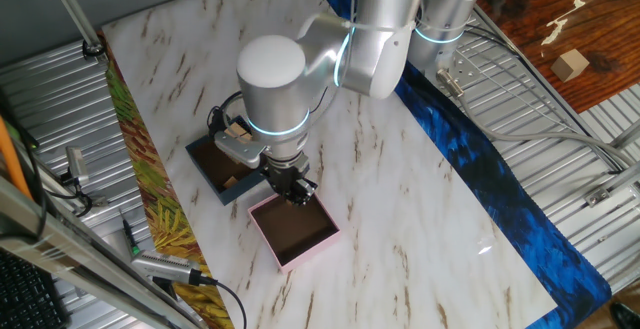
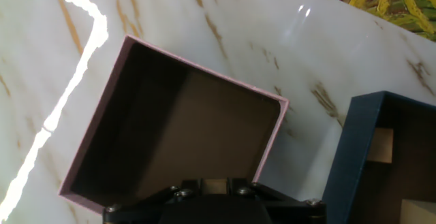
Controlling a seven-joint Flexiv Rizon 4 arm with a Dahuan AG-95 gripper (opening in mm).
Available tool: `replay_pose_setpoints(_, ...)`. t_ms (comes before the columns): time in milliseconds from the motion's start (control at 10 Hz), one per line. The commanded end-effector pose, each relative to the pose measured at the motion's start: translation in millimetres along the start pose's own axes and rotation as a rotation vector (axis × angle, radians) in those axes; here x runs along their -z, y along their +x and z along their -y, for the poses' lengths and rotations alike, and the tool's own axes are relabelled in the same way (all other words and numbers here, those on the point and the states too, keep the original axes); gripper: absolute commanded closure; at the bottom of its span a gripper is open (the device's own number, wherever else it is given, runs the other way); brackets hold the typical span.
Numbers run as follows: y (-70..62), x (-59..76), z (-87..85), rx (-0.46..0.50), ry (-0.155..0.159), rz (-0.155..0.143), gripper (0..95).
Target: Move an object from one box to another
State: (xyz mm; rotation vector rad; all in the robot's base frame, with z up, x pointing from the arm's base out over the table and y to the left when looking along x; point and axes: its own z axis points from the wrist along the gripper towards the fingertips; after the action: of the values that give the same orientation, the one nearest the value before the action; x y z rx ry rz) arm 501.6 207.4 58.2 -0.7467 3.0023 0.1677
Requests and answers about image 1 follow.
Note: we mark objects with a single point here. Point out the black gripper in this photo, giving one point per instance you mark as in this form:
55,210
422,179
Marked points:
282,176

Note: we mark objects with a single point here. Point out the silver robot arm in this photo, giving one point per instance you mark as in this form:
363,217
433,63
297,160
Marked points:
275,94

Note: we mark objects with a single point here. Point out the pink cardboard box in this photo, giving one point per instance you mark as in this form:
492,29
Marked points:
310,256

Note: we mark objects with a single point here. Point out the dark blue cardboard box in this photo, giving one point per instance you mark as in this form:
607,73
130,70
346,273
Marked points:
235,194

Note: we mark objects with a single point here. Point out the medium wooden cube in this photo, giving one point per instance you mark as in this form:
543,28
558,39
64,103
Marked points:
230,183

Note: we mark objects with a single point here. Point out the large wooden cube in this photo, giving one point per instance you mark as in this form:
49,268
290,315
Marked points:
237,131

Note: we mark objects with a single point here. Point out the white marble pattern mat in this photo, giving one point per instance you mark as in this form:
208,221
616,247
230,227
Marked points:
400,219

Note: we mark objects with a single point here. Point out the yellow green painted cloth strip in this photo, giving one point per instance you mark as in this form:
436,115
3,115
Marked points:
150,169

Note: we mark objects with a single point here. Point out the blue painted cloth strip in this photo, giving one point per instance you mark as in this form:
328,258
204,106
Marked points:
500,194

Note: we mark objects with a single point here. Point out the black rod base knob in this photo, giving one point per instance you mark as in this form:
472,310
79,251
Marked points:
94,50

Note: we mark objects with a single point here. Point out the orange pole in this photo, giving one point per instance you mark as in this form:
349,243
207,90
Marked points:
12,159

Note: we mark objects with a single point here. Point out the black keyboard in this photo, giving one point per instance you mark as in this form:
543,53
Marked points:
25,294

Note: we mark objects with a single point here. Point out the grey metal rod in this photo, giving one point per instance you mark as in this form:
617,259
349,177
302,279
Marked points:
70,4

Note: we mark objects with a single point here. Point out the brown wood pattern board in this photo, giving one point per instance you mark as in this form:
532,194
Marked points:
600,19

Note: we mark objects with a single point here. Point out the black shoe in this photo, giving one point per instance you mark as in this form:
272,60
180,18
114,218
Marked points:
627,315

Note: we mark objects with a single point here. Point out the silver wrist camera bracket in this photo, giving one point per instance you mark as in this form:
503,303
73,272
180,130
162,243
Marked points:
240,150

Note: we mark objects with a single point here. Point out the silver ribbed camera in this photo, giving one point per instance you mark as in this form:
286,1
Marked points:
165,266

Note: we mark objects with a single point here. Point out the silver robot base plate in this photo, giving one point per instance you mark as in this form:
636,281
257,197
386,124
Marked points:
467,69

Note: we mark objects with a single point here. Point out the aluminium frame beam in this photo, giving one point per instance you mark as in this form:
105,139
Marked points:
75,254

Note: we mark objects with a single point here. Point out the aluminium rail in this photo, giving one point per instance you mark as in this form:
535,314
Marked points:
625,136
615,184

